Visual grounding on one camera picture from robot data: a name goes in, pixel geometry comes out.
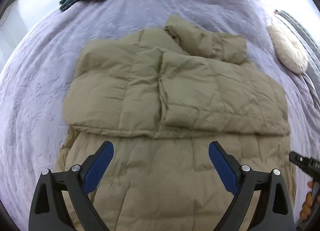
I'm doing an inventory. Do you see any khaki puffer jacket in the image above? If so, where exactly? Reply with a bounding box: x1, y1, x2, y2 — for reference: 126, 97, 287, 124
55, 15, 296, 230

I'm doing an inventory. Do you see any person right hand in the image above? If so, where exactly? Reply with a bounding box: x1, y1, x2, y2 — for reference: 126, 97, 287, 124
299, 192, 314, 220

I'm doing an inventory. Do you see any purple quilted bedspread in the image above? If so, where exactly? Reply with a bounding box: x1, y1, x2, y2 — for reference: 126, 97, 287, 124
1, 0, 319, 230

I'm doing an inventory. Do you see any round cream pleated cushion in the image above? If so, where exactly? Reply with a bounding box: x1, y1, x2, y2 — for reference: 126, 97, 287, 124
268, 24, 309, 74

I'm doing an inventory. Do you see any grey quilted headboard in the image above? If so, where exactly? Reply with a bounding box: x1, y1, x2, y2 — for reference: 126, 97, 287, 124
274, 10, 319, 92

